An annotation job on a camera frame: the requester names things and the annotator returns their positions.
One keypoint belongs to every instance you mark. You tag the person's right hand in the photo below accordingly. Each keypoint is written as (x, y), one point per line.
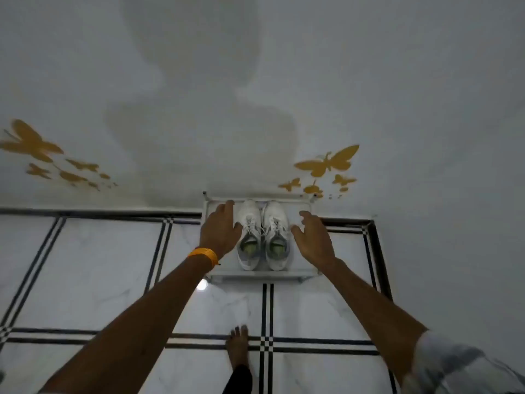
(313, 242)

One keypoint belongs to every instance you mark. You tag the person's left hand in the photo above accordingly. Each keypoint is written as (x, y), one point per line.
(219, 233)

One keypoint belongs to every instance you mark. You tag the white shoelace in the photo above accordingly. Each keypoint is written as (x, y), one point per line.
(277, 227)
(251, 228)

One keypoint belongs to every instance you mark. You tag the white sneaker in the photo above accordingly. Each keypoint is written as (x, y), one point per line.
(248, 213)
(275, 211)

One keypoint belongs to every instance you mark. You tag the grey two-tier shoe rack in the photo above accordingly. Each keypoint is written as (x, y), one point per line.
(254, 276)

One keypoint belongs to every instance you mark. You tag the person's right forearm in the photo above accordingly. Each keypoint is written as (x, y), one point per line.
(369, 311)

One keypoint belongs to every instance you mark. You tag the person's left forearm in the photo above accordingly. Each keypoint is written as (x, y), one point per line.
(135, 340)

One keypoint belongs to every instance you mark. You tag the person's left foot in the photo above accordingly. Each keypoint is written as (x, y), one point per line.
(237, 348)

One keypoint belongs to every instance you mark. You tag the orange wristband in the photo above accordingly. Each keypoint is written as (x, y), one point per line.
(203, 254)

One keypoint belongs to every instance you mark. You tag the black trousers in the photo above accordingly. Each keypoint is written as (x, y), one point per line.
(240, 381)

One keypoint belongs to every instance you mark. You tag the cluster of yellow wall stickers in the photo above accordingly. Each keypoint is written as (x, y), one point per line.
(28, 143)
(324, 164)

